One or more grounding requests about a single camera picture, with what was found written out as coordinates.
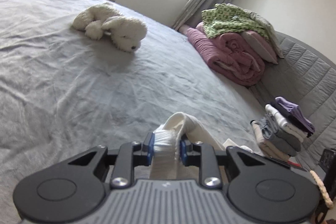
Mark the black folded garment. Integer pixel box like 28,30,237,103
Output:
270,100,313,137

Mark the white folded garment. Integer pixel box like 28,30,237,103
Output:
265,104,308,143

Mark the pink rolled quilt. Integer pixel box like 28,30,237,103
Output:
179,25,265,86

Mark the white knit garment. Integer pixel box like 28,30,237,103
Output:
149,112,238,180

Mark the beige folded garment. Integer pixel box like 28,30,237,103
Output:
251,120,290,162

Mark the blue-grey folded sweater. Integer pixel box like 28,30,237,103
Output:
256,114,279,140

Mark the grey quilted headboard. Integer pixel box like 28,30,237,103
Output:
249,32,335,169

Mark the dark grey folded sweater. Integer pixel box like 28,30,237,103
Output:
267,128,301,156

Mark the grey bed sheet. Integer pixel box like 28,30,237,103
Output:
1,0,263,223

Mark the grey pillow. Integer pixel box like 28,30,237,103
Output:
240,9,285,65

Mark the white plush dog toy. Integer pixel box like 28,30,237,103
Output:
72,3,147,53

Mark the lavender folded garment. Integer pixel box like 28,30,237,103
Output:
274,97,315,134

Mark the orange book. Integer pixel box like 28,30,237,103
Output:
287,157,302,168

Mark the green patterned cloth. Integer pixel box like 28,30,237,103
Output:
202,3,269,39

